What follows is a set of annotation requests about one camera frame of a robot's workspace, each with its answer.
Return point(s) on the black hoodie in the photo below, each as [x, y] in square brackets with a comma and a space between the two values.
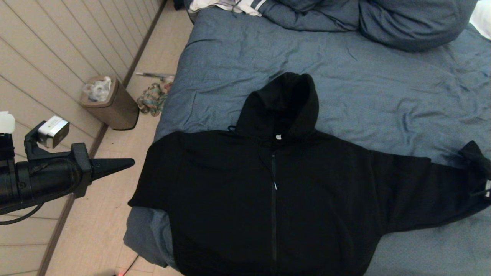
[230, 191]

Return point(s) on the bunched blue duvet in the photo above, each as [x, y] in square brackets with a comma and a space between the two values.
[402, 23]

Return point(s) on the blue bed cover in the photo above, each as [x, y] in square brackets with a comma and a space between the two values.
[345, 57]

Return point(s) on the clear plastic bin bag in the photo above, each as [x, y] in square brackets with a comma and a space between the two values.
[98, 91]

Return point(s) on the white striped garment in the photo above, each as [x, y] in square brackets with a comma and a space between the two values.
[245, 7]

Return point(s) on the thin grey rod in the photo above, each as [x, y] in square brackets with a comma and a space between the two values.
[153, 74]

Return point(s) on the brown trash bin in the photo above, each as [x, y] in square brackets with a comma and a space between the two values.
[119, 111]

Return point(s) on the multicoloured cloth bundle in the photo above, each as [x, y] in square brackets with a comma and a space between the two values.
[153, 100]

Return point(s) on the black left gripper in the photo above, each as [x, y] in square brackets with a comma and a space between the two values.
[42, 178]

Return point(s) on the small dark object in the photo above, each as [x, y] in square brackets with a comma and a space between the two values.
[178, 4]

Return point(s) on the white pillow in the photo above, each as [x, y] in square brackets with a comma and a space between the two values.
[484, 19]

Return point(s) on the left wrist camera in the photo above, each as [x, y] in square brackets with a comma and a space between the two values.
[53, 128]

